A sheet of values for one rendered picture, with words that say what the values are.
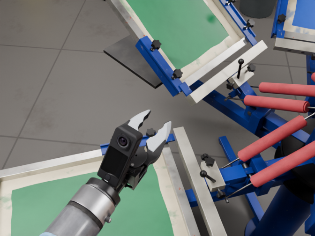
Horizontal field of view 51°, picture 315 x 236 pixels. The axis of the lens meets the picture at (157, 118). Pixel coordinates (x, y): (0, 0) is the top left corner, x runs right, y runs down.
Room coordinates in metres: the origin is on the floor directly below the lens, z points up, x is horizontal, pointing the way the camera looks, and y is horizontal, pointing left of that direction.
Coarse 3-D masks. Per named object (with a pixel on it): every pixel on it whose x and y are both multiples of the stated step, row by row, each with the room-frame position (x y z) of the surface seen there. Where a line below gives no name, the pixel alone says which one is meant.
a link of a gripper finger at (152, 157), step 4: (164, 140) 0.39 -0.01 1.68; (160, 144) 0.38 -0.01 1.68; (164, 144) 0.38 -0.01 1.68; (156, 148) 0.37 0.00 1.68; (160, 148) 0.37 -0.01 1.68; (148, 152) 0.36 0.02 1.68; (152, 152) 0.36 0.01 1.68; (156, 152) 0.36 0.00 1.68; (160, 152) 0.36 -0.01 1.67; (148, 156) 0.35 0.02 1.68; (152, 156) 0.35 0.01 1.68; (156, 156) 0.35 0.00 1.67; (148, 160) 0.34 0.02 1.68; (152, 160) 0.35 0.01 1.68; (156, 160) 0.35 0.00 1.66; (144, 164) 0.34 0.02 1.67; (148, 164) 0.34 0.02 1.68
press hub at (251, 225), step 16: (304, 128) 0.95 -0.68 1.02; (288, 144) 0.86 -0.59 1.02; (304, 144) 0.86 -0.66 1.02; (304, 176) 0.70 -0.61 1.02; (288, 192) 0.78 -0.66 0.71; (304, 192) 0.68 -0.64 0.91; (272, 208) 0.81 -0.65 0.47; (288, 208) 0.74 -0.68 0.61; (304, 208) 0.72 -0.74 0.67; (256, 224) 0.90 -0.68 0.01; (272, 224) 0.76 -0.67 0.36; (288, 224) 0.72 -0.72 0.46
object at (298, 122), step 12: (264, 84) 1.13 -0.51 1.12; (276, 84) 1.10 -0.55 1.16; (288, 84) 1.07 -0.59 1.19; (252, 96) 1.04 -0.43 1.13; (312, 96) 0.97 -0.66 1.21; (276, 108) 0.94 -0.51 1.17; (288, 108) 0.90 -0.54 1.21; (300, 108) 0.87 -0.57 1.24; (312, 108) 0.86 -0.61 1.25; (300, 120) 0.82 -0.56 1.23; (276, 132) 0.81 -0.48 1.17; (288, 132) 0.80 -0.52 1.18; (252, 144) 0.80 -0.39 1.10; (264, 144) 0.78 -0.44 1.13; (312, 144) 0.71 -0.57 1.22; (240, 156) 0.76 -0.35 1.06; (252, 156) 0.76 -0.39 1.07; (288, 156) 0.70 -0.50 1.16; (300, 156) 0.68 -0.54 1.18; (312, 156) 0.68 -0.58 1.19; (276, 168) 0.67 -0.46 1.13; (288, 168) 0.66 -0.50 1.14; (252, 180) 0.65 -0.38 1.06; (264, 180) 0.64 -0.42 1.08
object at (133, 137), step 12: (120, 132) 0.34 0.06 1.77; (132, 132) 0.34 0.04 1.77; (120, 144) 0.33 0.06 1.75; (132, 144) 0.32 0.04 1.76; (108, 156) 0.32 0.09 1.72; (120, 156) 0.32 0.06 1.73; (132, 156) 0.32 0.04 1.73; (108, 168) 0.31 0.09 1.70; (120, 168) 0.31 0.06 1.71; (108, 180) 0.30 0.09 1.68; (120, 180) 0.30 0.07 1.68
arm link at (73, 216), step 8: (64, 208) 0.24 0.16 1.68; (72, 208) 0.24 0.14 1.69; (80, 208) 0.24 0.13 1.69; (64, 216) 0.23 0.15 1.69; (72, 216) 0.22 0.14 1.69; (80, 216) 0.23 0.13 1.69; (88, 216) 0.23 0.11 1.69; (56, 224) 0.21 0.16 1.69; (64, 224) 0.21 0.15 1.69; (72, 224) 0.21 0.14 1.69; (80, 224) 0.21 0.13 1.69; (88, 224) 0.22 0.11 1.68; (96, 224) 0.22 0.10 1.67; (48, 232) 0.20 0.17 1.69; (56, 232) 0.20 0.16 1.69; (64, 232) 0.20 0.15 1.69; (72, 232) 0.20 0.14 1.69; (80, 232) 0.20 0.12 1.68; (88, 232) 0.20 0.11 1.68; (96, 232) 0.21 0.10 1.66
